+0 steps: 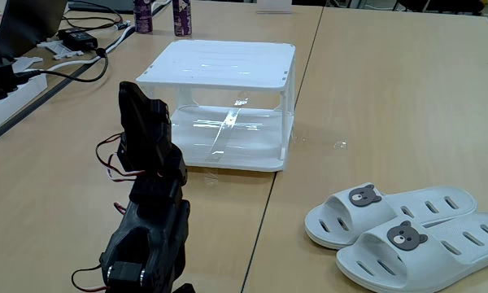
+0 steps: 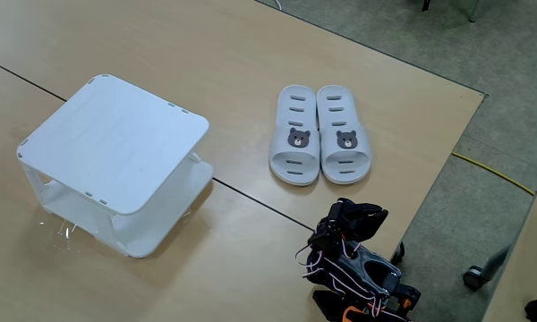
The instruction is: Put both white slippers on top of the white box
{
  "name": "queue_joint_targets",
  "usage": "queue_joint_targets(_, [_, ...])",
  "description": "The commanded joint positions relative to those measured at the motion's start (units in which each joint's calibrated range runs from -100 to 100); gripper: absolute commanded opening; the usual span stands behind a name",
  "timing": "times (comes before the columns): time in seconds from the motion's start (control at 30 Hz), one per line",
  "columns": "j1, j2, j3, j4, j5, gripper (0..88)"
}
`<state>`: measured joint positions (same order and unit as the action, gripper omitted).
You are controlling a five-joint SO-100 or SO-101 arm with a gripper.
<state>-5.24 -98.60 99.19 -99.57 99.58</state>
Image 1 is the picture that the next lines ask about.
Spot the white bear slipper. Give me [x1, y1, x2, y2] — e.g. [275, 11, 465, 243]
[335, 211, 488, 293]
[303, 182, 479, 250]

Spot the white open shelf box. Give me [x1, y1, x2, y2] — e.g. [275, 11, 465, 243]
[136, 39, 297, 173]

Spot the black power adapter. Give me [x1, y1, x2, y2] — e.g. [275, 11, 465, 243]
[57, 27, 99, 52]

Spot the purple drink can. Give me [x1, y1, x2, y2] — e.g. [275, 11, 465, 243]
[133, 0, 154, 34]
[172, 0, 193, 37]

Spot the white flat printed part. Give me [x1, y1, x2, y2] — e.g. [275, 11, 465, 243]
[11, 55, 44, 75]

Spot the white power strip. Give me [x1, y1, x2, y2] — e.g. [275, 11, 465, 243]
[0, 72, 49, 139]

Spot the dark laptop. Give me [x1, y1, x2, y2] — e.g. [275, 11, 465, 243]
[0, 0, 69, 62]

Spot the black power plug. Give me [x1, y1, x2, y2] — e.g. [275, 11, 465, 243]
[0, 56, 20, 102]

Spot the black adapter cable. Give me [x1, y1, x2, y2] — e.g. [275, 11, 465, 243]
[14, 47, 110, 84]

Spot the white cable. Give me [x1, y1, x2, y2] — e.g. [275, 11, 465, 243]
[44, 24, 137, 72]

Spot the thin black cable loop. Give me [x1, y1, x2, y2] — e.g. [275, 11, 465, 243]
[63, 0, 125, 32]

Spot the white printed bracket part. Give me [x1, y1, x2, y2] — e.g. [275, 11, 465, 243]
[36, 39, 85, 61]

